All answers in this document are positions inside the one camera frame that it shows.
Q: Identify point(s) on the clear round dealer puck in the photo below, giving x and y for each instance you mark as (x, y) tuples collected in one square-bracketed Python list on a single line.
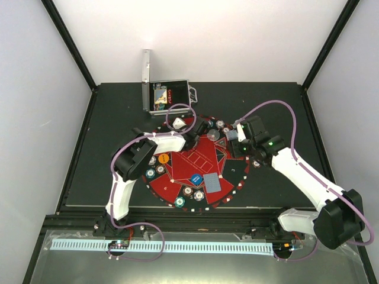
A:
[(213, 134)]

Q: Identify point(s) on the blue card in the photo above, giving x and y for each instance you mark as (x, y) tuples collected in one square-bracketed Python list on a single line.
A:
[(212, 183)]

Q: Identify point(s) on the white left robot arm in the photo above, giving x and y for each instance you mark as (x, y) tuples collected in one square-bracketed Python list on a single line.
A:
[(131, 161)]

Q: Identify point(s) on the card pack in case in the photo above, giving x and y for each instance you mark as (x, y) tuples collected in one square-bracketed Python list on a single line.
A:
[(160, 96)]

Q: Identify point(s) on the blue white chips seat one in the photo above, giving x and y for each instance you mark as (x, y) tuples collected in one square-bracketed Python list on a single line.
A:
[(220, 124)]

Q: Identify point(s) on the open aluminium poker case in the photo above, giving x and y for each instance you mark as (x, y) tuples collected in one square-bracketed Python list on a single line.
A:
[(178, 91)]

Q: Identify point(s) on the orange round button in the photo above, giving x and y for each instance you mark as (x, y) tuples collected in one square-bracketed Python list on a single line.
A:
[(163, 158)]

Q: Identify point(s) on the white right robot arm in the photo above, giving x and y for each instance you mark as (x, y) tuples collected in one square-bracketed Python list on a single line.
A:
[(338, 214)]

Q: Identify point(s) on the round red black poker mat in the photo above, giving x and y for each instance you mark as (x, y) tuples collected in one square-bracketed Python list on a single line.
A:
[(204, 158)]

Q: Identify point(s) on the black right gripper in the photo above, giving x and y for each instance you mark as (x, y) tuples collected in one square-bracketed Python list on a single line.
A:
[(236, 151)]

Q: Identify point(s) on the light blue cable duct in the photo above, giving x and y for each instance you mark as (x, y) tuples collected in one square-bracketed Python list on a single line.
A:
[(138, 246)]

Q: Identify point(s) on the grey card deck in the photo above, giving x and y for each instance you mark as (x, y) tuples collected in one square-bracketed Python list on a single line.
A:
[(231, 135)]

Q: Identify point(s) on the black triangular token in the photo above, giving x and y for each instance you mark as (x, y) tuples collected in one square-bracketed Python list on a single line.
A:
[(221, 143)]

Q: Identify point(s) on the small green circuit board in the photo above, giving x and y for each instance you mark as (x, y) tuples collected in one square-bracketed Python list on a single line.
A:
[(119, 244)]

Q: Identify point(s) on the blue white chips seat seven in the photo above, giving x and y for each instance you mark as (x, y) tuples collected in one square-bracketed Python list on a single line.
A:
[(152, 161)]

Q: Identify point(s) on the blue small blind button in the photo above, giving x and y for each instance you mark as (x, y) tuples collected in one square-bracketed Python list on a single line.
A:
[(196, 179)]

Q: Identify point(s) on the blue white chip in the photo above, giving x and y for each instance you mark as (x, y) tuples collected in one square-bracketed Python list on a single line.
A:
[(199, 195)]

